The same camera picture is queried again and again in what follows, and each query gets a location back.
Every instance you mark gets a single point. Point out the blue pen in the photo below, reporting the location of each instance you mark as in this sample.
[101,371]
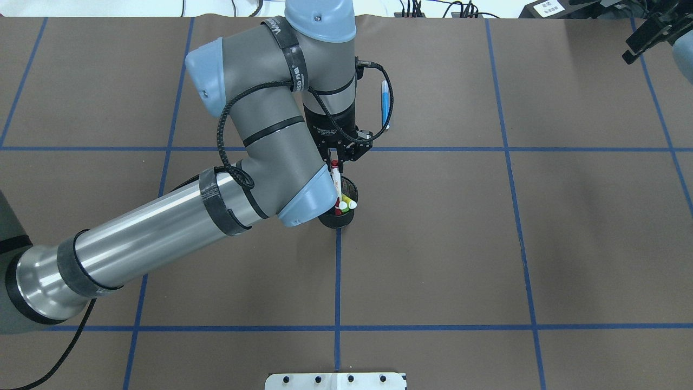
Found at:
[385,104]

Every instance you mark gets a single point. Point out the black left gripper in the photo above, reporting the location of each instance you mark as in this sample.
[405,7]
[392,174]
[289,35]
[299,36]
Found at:
[331,127]

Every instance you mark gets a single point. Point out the red capped white pen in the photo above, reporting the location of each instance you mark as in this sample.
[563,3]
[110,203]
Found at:
[336,177]

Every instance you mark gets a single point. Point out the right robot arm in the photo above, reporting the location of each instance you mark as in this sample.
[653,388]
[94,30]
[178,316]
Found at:
[681,51]

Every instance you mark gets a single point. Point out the black labelled box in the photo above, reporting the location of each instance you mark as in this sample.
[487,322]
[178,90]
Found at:
[544,10]

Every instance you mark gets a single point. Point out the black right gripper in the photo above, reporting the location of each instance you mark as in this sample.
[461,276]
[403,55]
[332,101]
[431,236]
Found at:
[651,33]

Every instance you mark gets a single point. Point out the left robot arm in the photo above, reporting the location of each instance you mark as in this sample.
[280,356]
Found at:
[284,94]

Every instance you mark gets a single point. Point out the black mesh pen cup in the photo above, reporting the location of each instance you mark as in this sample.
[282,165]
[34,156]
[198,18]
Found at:
[340,218]

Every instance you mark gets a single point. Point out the yellow highlighter pen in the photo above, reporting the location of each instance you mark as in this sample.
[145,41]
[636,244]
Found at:
[351,204]

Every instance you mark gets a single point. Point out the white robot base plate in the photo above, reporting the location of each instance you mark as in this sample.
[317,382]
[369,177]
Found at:
[336,380]

